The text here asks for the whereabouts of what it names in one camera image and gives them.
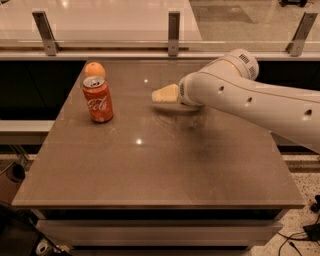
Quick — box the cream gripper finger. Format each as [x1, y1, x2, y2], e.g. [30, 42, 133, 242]
[151, 84, 179, 103]

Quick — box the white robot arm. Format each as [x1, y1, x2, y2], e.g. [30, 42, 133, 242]
[152, 49, 320, 153]

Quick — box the red Coca-Cola can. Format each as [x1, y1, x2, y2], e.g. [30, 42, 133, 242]
[82, 76, 113, 123]

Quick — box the orange fruit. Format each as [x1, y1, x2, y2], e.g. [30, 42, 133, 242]
[84, 62, 106, 78]

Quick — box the brown table with drawer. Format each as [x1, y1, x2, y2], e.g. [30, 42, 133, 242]
[14, 60, 304, 247]

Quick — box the roll of tape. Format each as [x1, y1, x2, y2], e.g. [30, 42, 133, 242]
[35, 240, 53, 256]

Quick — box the middle metal railing bracket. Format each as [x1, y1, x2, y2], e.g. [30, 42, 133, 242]
[168, 11, 180, 57]

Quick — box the metal railing bracket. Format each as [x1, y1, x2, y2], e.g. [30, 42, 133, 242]
[285, 12, 318, 57]
[168, 11, 180, 57]
[32, 11, 60, 56]

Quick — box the right metal railing bracket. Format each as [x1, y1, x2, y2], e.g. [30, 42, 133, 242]
[285, 12, 318, 57]

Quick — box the left metal railing bracket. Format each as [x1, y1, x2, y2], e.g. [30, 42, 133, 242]
[32, 11, 60, 56]

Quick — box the black power adapter with cables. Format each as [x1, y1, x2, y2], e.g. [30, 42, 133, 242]
[278, 194, 320, 256]

